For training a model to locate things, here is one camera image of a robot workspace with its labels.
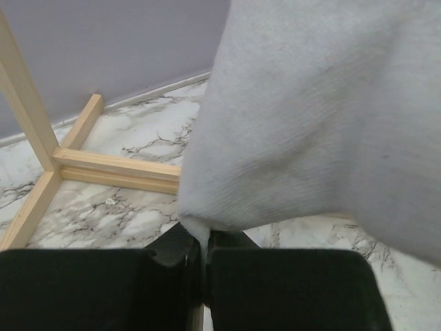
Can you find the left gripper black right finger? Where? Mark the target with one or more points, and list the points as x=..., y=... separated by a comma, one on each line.
x=252, y=288

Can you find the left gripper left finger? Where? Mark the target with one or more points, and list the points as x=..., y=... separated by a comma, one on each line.
x=150, y=288

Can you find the white sock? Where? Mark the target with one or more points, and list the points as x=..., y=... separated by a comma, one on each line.
x=321, y=107

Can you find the wooden clothes rack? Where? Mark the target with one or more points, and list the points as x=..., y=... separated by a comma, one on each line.
x=67, y=160

